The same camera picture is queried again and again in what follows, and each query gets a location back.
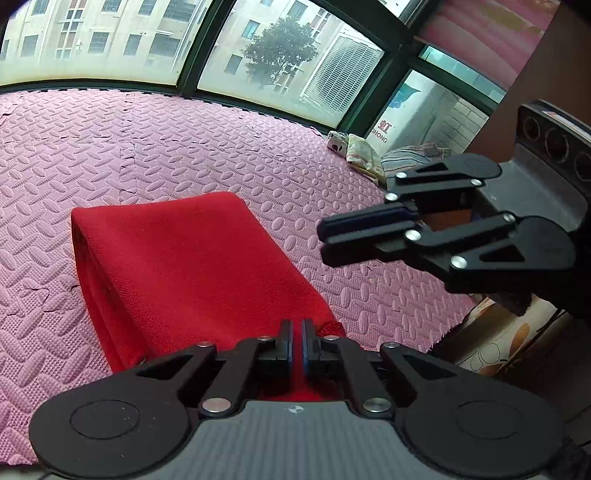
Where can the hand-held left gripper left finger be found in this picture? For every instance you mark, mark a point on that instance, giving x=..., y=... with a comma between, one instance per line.
x=288, y=344

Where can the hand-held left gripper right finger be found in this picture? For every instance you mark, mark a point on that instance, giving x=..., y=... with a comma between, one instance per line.
x=307, y=344

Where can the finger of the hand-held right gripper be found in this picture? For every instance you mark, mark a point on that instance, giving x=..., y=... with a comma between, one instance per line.
x=364, y=221
x=364, y=251

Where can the red hooded sweatshirt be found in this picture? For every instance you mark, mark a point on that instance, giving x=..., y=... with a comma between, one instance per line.
x=184, y=258

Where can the yellow striped cloth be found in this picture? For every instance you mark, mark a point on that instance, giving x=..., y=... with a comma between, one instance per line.
x=364, y=157

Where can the blue striped cloth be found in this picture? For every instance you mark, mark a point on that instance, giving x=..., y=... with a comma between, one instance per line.
x=411, y=154

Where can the white patterned cloth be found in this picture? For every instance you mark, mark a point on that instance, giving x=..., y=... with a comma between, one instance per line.
x=337, y=142

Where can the white printed carton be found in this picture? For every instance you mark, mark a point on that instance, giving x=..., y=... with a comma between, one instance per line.
x=415, y=110

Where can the brown wooden board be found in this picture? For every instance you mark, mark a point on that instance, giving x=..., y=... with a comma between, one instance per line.
x=554, y=69

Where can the floral printed sheet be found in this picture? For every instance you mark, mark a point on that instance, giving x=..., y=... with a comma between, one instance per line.
x=498, y=341

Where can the white louvered air conditioner unit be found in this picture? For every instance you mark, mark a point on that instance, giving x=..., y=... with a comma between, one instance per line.
x=341, y=69

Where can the pink curtain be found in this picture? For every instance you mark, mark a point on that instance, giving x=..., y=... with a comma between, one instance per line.
x=485, y=41

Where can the green tree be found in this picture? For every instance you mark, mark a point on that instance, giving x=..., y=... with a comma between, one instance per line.
x=277, y=46

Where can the pink foam floor mat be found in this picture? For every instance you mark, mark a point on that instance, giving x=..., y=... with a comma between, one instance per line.
x=92, y=147

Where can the beige apartment building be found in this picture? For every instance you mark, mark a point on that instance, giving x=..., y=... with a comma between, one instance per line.
x=115, y=37

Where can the dark green window frame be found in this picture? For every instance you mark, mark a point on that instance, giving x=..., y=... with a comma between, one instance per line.
x=190, y=81

